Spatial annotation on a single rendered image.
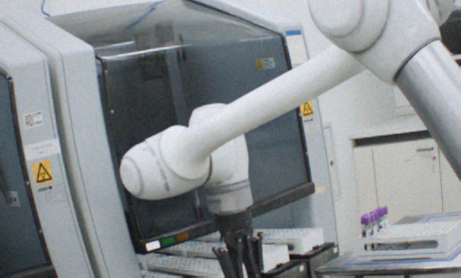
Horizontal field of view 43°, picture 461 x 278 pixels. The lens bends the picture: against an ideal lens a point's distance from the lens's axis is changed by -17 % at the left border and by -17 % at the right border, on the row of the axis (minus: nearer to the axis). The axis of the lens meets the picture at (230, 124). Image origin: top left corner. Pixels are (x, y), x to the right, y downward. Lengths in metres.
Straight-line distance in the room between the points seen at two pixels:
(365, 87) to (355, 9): 3.35
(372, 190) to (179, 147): 2.82
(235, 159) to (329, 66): 0.31
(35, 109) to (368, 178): 2.84
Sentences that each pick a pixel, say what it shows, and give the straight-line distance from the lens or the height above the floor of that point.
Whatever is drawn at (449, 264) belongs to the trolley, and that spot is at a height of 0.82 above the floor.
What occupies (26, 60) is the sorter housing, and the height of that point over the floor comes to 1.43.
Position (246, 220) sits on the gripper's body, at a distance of 1.37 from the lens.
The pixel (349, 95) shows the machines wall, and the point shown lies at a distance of 3.99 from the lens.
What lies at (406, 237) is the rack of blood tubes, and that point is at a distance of 1.49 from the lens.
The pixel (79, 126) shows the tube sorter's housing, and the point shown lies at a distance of 1.42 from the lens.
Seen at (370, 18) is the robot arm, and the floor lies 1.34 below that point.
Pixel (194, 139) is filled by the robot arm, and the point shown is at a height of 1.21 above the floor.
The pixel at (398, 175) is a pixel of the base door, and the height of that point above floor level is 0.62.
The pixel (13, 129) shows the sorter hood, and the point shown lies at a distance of 1.31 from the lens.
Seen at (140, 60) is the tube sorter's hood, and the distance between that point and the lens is 1.52.
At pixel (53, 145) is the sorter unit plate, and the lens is 1.38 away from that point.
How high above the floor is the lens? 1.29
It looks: 3 degrees down
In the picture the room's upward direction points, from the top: 11 degrees counter-clockwise
